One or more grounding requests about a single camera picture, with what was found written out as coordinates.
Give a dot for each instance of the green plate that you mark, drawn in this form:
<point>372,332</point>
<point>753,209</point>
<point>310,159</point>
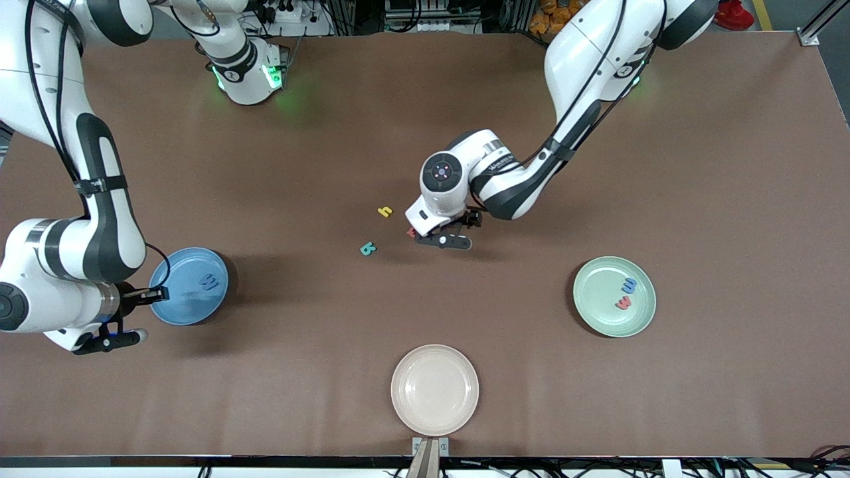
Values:
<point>597,299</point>

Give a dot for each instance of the blue plate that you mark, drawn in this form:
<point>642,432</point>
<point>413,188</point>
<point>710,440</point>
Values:
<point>189,299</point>

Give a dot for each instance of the white power strip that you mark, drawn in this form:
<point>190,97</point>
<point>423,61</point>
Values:
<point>299,23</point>
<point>425,26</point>

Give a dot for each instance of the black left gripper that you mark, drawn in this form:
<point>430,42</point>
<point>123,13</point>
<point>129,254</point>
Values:
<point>469,218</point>

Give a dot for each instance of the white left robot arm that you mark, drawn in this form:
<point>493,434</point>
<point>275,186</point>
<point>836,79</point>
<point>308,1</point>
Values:
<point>584,46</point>

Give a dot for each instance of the blue uppercase W letter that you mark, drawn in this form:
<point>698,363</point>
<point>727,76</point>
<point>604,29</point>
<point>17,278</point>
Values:
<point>210,283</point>

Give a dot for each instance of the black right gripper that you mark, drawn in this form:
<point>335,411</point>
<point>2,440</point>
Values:
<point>130,297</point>

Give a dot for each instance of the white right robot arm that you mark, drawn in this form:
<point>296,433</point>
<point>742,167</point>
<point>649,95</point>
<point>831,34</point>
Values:
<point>66,245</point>

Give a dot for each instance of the blue lowercase m letter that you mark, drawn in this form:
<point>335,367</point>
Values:
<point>628,286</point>

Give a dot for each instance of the orange snack bag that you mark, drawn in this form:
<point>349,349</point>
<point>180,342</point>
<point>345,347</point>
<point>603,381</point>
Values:
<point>548,20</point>

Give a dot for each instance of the red object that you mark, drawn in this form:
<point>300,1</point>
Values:
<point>734,13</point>

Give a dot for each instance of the brown table cover sheet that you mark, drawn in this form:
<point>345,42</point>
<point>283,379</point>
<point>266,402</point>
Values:
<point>265,385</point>

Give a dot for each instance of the red lowercase w letter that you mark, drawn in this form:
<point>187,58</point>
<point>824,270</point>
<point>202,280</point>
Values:
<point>623,303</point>

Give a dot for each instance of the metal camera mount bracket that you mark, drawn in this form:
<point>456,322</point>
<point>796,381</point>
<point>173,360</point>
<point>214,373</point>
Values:
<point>430,446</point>

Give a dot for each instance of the teal uppercase R letter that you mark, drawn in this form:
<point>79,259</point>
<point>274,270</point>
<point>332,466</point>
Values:
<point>368,249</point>

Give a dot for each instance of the aluminium frame profile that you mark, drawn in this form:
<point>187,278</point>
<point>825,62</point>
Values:
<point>820,26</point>

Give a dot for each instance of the cream plate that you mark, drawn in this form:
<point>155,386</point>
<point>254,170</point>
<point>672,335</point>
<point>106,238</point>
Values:
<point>435,390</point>

